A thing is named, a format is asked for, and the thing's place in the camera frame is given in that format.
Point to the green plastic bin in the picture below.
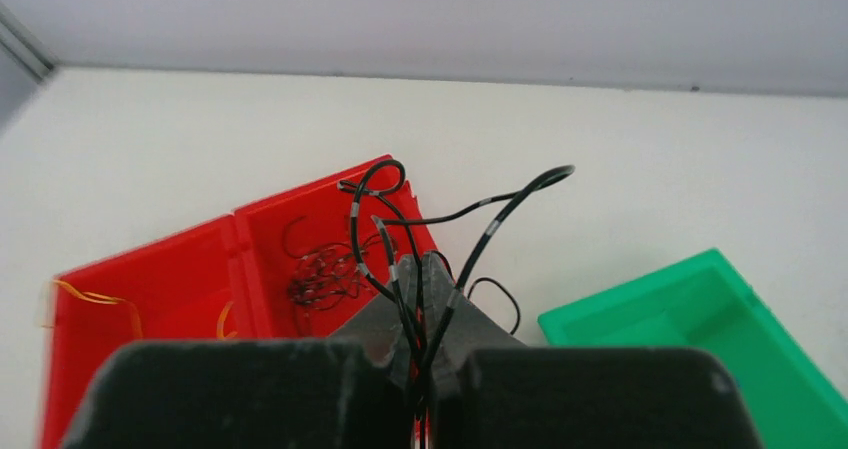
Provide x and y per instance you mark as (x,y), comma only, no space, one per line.
(704,302)

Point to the red plastic bin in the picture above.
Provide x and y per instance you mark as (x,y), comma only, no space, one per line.
(276,268)

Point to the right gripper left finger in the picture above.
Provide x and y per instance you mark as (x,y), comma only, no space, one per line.
(343,391)

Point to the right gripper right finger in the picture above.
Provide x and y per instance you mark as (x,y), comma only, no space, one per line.
(486,389)

